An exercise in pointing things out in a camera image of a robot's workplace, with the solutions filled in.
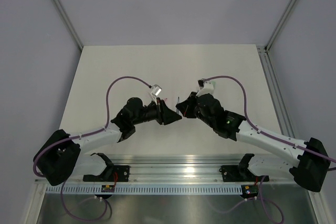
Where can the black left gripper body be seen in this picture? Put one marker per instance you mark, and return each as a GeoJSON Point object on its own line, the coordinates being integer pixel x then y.
{"type": "Point", "coordinates": [160, 117]}

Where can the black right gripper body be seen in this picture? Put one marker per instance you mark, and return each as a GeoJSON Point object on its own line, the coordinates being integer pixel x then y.
{"type": "Point", "coordinates": [190, 111]}

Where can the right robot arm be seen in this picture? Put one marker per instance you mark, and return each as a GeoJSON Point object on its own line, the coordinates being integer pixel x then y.
{"type": "Point", "coordinates": [305, 162]}

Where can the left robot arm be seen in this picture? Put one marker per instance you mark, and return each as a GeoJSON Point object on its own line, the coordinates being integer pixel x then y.
{"type": "Point", "coordinates": [65, 155]}

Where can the left controller board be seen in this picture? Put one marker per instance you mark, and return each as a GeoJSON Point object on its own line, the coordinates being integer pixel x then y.
{"type": "Point", "coordinates": [107, 188]}

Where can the controller board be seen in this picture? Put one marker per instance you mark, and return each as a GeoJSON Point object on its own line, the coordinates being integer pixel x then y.
{"type": "Point", "coordinates": [107, 188]}
{"type": "Point", "coordinates": [249, 191]}

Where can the right controller board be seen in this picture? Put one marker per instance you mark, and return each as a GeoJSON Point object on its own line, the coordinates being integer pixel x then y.
{"type": "Point", "coordinates": [249, 191]}

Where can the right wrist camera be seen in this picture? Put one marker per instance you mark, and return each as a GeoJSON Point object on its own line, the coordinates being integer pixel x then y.
{"type": "Point", "coordinates": [205, 87]}

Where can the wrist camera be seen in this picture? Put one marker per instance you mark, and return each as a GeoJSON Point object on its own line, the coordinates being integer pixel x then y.
{"type": "Point", "coordinates": [154, 92]}
{"type": "Point", "coordinates": [205, 87]}

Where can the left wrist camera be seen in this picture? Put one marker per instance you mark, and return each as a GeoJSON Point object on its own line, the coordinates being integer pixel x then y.
{"type": "Point", "coordinates": [154, 92]}

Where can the right side aluminium rail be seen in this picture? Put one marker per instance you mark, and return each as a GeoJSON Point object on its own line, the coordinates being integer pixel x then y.
{"type": "Point", "coordinates": [276, 96]}

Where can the white slotted cable duct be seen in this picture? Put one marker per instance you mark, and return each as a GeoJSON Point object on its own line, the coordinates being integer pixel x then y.
{"type": "Point", "coordinates": [128, 189]}

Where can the left aluminium frame post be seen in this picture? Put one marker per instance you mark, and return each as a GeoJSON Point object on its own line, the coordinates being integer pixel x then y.
{"type": "Point", "coordinates": [68, 24]}

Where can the aluminium frame post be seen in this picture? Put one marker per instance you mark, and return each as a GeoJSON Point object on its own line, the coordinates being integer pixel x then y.
{"type": "Point", "coordinates": [280, 24]}
{"type": "Point", "coordinates": [68, 24]}

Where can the right aluminium frame post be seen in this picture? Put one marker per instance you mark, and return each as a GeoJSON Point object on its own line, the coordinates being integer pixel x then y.
{"type": "Point", "coordinates": [280, 24]}

